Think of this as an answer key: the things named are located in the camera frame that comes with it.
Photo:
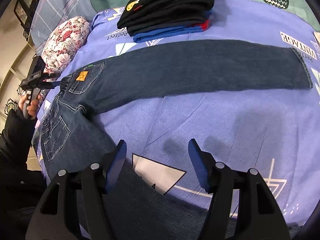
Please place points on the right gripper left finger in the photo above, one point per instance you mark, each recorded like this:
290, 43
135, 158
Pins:
70, 195

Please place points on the dark blue denim jeans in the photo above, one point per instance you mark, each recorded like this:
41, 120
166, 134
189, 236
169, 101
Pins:
70, 138

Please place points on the black jacket left forearm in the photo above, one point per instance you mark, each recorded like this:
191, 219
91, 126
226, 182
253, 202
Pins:
15, 144

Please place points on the person's left hand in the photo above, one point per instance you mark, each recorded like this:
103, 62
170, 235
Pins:
33, 108

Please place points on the floral red white pillow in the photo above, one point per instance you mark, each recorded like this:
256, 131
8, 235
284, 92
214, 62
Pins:
63, 43

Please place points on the black framed picture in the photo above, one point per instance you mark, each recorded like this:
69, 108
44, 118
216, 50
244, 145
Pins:
25, 11

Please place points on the blue plaid pillow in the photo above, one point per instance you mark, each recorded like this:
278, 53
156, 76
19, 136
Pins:
51, 13

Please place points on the purple printed bed sheet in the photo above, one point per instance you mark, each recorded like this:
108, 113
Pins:
275, 131

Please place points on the black folded garment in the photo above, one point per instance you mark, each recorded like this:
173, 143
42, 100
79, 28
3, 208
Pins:
140, 16

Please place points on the blue folded garment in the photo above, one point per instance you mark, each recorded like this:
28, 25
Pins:
171, 29

